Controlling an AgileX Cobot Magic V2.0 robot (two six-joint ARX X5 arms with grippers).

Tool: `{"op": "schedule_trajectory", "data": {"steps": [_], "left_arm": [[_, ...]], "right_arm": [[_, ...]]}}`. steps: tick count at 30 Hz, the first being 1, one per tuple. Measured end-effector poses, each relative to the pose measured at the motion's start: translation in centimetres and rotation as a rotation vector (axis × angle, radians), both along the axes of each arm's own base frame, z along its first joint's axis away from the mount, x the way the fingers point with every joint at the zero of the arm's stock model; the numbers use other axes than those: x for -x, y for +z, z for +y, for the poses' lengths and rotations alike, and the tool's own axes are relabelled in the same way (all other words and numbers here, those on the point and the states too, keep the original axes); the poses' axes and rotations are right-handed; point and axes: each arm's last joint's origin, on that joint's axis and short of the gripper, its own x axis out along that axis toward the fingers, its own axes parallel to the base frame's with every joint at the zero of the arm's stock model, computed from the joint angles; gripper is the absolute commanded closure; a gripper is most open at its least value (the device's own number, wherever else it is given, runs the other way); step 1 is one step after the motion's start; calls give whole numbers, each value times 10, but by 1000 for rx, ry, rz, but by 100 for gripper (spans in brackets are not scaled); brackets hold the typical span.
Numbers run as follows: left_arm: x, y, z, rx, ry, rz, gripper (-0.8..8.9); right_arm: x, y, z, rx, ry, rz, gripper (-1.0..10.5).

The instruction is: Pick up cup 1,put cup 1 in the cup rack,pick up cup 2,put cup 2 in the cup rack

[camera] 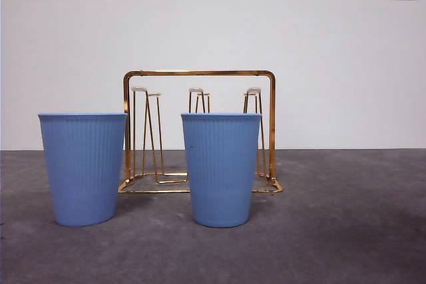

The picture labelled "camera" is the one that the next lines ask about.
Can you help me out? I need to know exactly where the gold wire cup rack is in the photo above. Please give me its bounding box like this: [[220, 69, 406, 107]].
[[117, 70, 284, 194]]

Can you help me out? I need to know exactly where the blue ribbed plastic cup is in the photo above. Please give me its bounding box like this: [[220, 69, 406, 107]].
[[37, 112, 128, 227], [180, 112, 263, 228]]

